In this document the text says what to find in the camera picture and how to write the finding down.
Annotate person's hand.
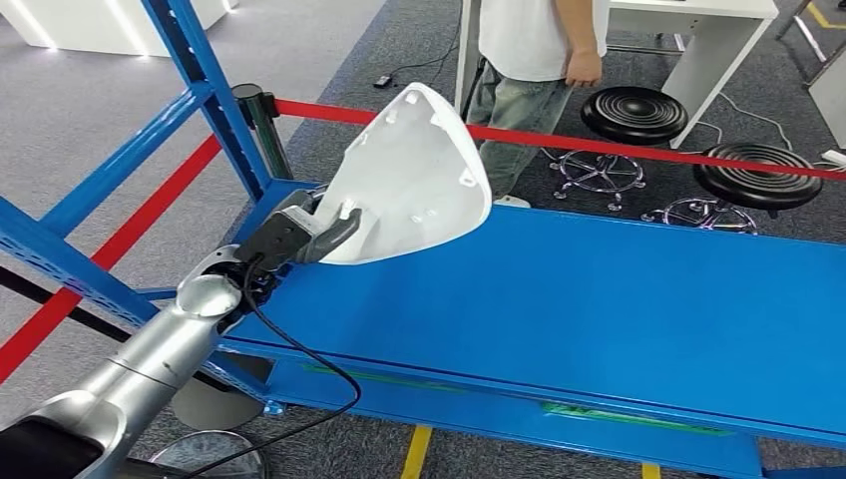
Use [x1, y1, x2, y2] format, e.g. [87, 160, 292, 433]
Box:
[565, 49, 604, 89]

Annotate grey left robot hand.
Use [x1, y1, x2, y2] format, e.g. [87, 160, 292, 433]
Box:
[283, 189, 363, 266]

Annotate white plastic shell part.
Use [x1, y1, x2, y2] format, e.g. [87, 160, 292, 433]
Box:
[315, 82, 494, 267]

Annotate blue metal shelf rack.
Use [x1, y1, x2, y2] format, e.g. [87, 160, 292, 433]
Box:
[0, 0, 846, 479]

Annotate black round stool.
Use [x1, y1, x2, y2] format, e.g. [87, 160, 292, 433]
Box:
[548, 86, 690, 213]
[640, 143, 824, 236]

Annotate person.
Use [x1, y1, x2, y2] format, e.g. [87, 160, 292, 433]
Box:
[459, 0, 610, 210]

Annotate white desk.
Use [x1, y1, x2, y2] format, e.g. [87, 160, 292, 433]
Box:
[454, 0, 781, 150]

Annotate black curved pole stand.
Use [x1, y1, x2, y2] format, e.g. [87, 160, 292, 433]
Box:
[0, 263, 265, 432]

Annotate grey metal-legged table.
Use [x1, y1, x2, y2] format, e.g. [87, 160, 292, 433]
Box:
[776, 0, 846, 150]

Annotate white counter with light strips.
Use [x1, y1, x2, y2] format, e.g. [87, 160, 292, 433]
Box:
[0, 0, 240, 58]

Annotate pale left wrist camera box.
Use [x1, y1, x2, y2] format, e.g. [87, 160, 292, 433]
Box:
[234, 195, 328, 273]

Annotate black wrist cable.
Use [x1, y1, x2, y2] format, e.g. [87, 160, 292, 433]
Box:
[178, 257, 363, 479]

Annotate chrome stanchion post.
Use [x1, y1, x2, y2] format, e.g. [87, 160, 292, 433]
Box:
[148, 429, 269, 479]

